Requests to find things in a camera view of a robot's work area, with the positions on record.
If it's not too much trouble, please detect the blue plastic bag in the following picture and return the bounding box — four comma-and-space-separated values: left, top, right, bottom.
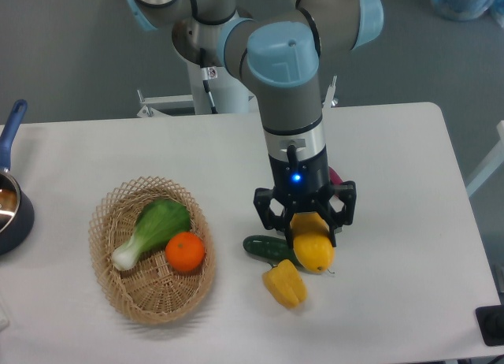
430, 0, 495, 22

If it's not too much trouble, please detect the black cable on pedestal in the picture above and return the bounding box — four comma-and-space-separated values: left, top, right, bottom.
198, 47, 220, 114

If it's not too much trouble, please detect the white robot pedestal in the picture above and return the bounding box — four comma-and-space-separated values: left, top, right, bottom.
135, 60, 339, 119

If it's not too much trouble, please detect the black device at table edge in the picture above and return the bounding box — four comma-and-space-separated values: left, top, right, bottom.
475, 305, 503, 347

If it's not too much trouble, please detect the green bok choy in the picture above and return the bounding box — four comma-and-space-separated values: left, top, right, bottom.
111, 199, 191, 271

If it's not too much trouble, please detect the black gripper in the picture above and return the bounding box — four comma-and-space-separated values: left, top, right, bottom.
253, 148, 357, 249

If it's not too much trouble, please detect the yellow bell pepper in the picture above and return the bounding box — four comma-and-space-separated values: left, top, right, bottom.
262, 259, 308, 309

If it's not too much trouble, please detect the green cucumber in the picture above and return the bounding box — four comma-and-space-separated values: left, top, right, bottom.
243, 235, 302, 267

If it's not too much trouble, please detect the purple sweet potato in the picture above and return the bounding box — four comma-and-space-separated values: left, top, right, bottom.
329, 167, 343, 185

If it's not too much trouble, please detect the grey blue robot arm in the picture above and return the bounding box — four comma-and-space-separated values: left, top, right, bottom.
127, 0, 384, 243

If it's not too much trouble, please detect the blue saucepan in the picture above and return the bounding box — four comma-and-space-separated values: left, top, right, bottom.
1, 99, 35, 254

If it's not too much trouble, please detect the orange fruit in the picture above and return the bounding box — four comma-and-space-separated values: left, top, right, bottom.
165, 232, 206, 272

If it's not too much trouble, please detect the yellow mango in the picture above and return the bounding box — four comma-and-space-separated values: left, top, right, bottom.
291, 213, 335, 273

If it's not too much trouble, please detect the white frame at right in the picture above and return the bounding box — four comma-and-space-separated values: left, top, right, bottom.
465, 121, 503, 197

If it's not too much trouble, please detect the wicker basket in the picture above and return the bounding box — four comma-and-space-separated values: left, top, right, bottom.
89, 176, 216, 325

